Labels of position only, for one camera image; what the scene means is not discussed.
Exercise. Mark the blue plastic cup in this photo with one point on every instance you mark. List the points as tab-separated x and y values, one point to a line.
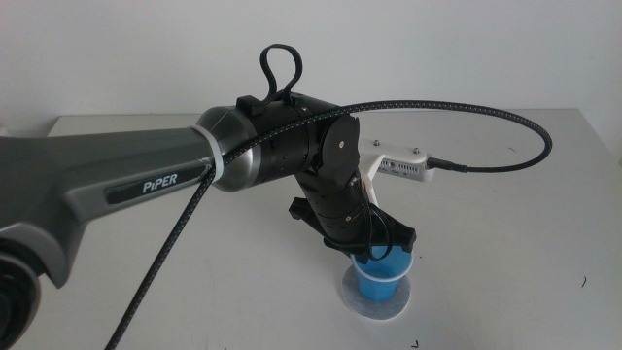
379	287

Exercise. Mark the grey round cup mat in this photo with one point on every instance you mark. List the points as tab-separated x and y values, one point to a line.
354	304

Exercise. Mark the white zip tie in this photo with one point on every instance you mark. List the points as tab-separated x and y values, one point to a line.
214	150

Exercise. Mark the white wrist camera with mount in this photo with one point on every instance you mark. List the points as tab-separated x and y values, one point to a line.
405	163

